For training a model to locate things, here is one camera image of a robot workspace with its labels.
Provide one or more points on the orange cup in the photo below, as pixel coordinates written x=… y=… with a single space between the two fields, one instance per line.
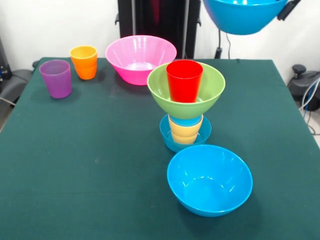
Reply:
x=85 y=65

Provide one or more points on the pink bowl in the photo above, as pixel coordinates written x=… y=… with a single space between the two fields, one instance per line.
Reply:
x=125 y=57

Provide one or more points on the yellow cup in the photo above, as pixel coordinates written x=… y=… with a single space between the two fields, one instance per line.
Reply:
x=186 y=133

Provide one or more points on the green bowl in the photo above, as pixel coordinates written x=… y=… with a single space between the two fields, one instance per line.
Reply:
x=160 y=87

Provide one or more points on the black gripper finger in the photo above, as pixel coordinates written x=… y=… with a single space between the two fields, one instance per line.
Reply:
x=285 y=12

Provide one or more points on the purple cup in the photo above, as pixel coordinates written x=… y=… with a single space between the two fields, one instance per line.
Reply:
x=56 y=82

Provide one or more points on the small blue bowl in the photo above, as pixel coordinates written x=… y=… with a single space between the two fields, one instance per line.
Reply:
x=166 y=140

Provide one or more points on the red cup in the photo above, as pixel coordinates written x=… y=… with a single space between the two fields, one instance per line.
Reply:
x=185 y=82

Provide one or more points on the large blue bowl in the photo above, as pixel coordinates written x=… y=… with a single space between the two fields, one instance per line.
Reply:
x=237 y=20
x=210 y=190

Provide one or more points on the black chair base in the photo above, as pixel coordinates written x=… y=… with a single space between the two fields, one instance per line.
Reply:
x=300 y=85

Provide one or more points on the dark green tablecloth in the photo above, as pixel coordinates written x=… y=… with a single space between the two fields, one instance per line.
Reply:
x=100 y=187

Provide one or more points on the blue cup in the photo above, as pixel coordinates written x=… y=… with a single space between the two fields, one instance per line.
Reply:
x=186 y=121

